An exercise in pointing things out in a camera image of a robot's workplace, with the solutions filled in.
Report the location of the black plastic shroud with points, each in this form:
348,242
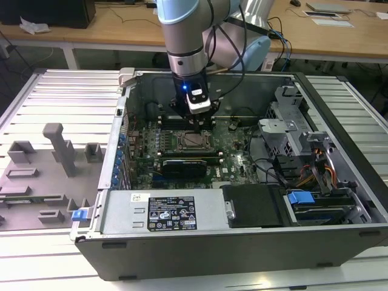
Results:
257,206

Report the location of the black graphics card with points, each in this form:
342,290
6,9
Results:
185,168

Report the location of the hard disk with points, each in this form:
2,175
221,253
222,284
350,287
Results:
321,212

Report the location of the grey power supply unit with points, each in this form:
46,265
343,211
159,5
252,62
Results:
121,212

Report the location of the crumpled white paper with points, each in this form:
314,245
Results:
33,26

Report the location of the CPU socket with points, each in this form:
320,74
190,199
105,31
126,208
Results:
175,142

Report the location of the black computer mouse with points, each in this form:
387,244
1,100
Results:
295,3

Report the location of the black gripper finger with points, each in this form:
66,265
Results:
214,110
179,109

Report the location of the black PC case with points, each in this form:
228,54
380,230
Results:
212,260

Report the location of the blue case clip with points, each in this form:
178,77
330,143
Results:
78,216

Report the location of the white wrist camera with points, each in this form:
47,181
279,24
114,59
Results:
198,104

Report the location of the grey parts rack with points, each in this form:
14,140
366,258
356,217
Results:
45,182

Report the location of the small white box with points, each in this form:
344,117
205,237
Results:
268,64

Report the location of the green motherboard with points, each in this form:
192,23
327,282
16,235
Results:
236,169

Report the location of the silver CPU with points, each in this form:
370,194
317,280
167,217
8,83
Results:
194,140

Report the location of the metal disk bay cage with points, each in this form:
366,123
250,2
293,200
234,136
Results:
279,127

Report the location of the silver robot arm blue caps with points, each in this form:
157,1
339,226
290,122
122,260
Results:
182,30

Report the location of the metal locking lever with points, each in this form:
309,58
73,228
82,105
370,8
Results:
189,132
194,150

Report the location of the wooden desk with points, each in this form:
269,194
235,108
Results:
121,33

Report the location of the black box on desk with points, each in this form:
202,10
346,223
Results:
45,12

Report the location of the grey case latch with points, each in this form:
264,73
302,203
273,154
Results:
125,75

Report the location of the silver laptop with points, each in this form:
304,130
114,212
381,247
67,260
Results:
329,6

